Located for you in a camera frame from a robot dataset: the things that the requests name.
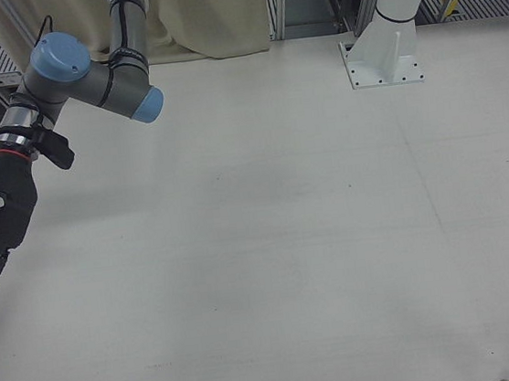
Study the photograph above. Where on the beige fabric curtain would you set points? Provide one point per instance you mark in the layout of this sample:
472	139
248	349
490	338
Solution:
198	15

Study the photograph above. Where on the black dexterous robot hand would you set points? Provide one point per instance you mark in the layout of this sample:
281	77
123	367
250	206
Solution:
0	201

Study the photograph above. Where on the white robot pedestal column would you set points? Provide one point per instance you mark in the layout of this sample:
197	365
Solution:
389	23

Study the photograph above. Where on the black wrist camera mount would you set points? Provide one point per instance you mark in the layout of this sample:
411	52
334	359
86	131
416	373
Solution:
54	146

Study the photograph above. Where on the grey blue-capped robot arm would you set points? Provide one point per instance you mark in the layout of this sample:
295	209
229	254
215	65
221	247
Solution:
85	76

